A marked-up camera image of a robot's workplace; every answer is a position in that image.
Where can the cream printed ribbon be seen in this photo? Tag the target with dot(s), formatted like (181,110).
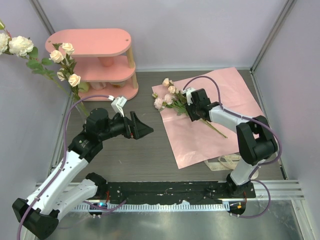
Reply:
(225,162)

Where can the pink mug on shelf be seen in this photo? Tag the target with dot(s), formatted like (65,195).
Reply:
(98,86)

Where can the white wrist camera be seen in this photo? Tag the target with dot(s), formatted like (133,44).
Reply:
(117,104)
(188,94)

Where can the yellow green cup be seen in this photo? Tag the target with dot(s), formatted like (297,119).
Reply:
(83,87)

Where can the pink cup on shelf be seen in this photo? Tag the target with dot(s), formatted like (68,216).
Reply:
(106,61)

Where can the purple pink wrapping paper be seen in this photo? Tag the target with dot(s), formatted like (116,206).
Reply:
(195,142)

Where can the pink flower bouquet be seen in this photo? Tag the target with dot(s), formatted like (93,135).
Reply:
(174,99)

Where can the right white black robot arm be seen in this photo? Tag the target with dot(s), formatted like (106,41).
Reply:
(256,141)

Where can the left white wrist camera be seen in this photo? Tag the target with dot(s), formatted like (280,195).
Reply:
(117,104)

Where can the aluminium frame rail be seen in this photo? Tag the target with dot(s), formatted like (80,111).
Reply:
(267,191)

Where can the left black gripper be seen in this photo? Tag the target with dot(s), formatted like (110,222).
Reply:
(135,128)

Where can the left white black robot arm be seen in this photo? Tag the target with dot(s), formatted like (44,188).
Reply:
(41,212)

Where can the cream rose flower stem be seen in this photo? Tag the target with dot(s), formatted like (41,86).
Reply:
(62,55)

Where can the pink three-tier shelf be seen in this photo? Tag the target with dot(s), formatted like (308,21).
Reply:
(89,45)

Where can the orange patterned bowl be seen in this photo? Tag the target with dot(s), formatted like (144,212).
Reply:
(118,84)

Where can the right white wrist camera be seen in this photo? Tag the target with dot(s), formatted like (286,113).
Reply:
(188,94)

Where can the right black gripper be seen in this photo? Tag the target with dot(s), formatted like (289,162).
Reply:
(193,117)

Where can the clear glass vase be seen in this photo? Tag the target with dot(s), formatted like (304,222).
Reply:
(83,111)

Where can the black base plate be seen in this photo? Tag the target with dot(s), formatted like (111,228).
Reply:
(173,192)

